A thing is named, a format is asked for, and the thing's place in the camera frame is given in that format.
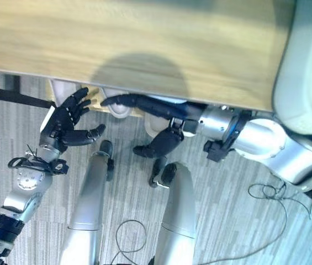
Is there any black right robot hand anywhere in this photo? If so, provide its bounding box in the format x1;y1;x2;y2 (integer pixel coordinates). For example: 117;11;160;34
100;93;202;158

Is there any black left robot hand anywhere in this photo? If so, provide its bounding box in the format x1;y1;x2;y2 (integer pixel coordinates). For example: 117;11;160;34
39;87;107;153

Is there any wooden shoe rack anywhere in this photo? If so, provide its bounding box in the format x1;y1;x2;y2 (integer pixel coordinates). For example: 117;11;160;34
0;0;296;119

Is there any white slipper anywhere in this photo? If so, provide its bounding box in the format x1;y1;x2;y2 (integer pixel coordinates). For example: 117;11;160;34
144;110;171;137
100;86;135;120
50;78;71;106

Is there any dark left robot foot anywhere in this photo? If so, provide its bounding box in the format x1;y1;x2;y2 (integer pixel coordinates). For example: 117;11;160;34
98;140;115;182

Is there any dark robot foot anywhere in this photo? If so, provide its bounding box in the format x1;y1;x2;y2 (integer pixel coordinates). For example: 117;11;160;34
98;140;115;182
148;157;177;189

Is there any black metal bar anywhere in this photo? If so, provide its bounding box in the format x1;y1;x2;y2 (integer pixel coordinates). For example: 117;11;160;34
0;82;57;110

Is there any dark right robot foot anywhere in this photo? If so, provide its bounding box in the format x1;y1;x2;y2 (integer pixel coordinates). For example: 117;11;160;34
148;157;177;189

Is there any silver left robot leg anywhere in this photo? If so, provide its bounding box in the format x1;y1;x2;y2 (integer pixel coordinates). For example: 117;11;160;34
58;151;109;265

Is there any silver robot leg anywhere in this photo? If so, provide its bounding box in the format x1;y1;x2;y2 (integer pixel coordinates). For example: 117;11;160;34
58;151;109;265
153;162;198;265

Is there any silver right robot leg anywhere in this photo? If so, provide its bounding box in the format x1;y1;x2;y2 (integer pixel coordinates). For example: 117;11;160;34
153;162;198;265

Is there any white rounded plastic casing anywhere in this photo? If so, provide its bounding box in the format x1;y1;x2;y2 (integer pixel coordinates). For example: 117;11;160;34
271;0;312;136

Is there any black looped floor cable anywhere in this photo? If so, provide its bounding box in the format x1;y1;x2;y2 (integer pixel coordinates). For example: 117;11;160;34
110;219;149;265

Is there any thin black tangled cable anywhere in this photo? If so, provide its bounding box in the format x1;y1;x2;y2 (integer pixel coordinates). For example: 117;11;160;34
193;181;312;261

